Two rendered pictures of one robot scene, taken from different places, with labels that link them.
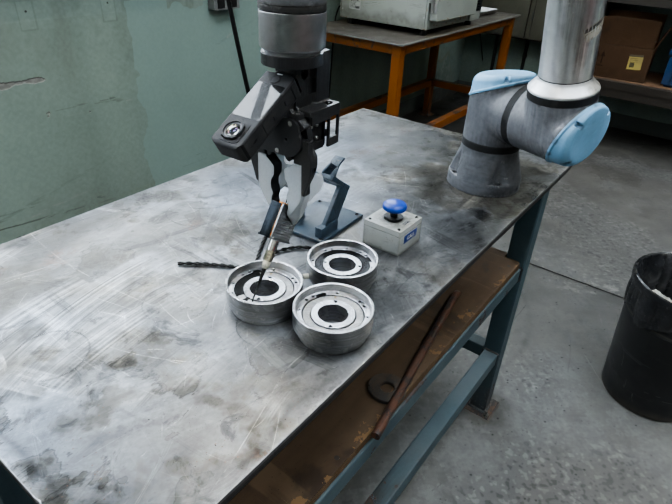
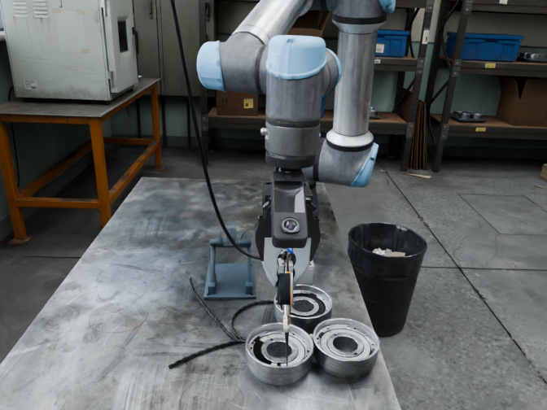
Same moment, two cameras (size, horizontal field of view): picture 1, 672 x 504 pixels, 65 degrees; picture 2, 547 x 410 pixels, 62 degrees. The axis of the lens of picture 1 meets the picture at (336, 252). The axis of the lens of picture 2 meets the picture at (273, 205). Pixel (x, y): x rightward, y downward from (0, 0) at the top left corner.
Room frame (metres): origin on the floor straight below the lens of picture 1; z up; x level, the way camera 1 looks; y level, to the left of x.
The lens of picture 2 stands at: (0.15, 0.46, 1.31)
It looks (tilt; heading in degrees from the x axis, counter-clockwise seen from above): 23 degrees down; 322
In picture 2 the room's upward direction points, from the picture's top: 2 degrees clockwise
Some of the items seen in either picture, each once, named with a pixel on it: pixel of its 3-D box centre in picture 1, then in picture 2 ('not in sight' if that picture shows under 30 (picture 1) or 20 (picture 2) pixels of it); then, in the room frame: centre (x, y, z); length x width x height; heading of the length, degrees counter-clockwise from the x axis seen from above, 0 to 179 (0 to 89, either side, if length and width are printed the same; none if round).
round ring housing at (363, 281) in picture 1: (342, 268); (302, 309); (0.66, -0.01, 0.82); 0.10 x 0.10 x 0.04
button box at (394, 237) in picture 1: (394, 227); (295, 264); (0.78, -0.10, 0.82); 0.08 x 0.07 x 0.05; 144
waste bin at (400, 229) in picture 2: (670, 340); (380, 280); (1.26, -1.03, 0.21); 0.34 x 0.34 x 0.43
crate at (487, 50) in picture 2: not in sight; (481, 46); (2.50, -3.63, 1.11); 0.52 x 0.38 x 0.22; 54
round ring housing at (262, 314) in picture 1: (264, 292); (278, 354); (0.59, 0.10, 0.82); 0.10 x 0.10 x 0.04
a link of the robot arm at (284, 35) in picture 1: (290, 31); (289, 138); (0.63, 0.06, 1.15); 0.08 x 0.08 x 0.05
